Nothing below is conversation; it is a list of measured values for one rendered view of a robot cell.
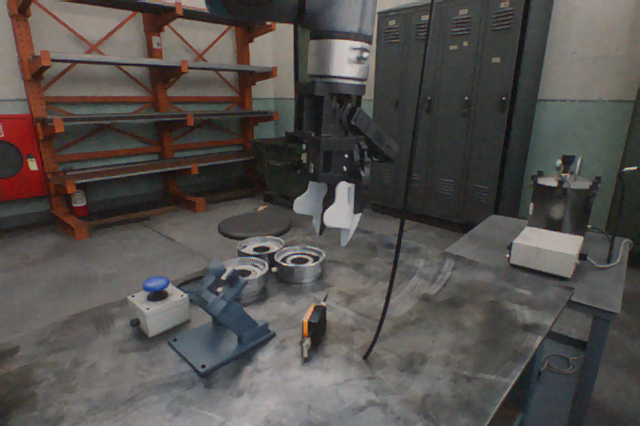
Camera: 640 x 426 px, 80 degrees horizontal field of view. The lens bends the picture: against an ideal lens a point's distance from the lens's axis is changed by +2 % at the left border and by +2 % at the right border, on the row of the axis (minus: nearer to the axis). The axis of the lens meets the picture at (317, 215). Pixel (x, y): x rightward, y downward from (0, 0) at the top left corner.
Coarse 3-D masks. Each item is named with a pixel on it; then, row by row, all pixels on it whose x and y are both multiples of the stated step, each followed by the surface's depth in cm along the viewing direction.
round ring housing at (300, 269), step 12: (276, 252) 81; (288, 252) 83; (300, 252) 84; (312, 252) 83; (276, 264) 77; (288, 264) 75; (300, 264) 77; (312, 264) 75; (324, 264) 79; (288, 276) 75; (300, 276) 75; (312, 276) 76
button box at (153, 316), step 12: (168, 288) 65; (132, 300) 61; (144, 300) 61; (156, 300) 61; (168, 300) 61; (180, 300) 62; (132, 312) 62; (144, 312) 58; (156, 312) 59; (168, 312) 60; (180, 312) 62; (132, 324) 60; (144, 324) 59; (156, 324) 59; (168, 324) 61
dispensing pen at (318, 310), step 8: (320, 304) 63; (312, 312) 58; (320, 312) 58; (312, 320) 56; (320, 320) 57; (312, 328) 56; (320, 328) 57; (312, 336) 57; (320, 336) 58; (304, 344) 53; (312, 344) 57; (304, 352) 54
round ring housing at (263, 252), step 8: (248, 240) 89; (256, 240) 90; (264, 240) 90; (272, 240) 90; (280, 240) 88; (240, 248) 86; (256, 248) 87; (264, 248) 87; (272, 248) 86; (280, 248) 83; (240, 256) 82; (248, 256) 81; (256, 256) 80; (264, 256) 80; (272, 256) 81; (272, 264) 83
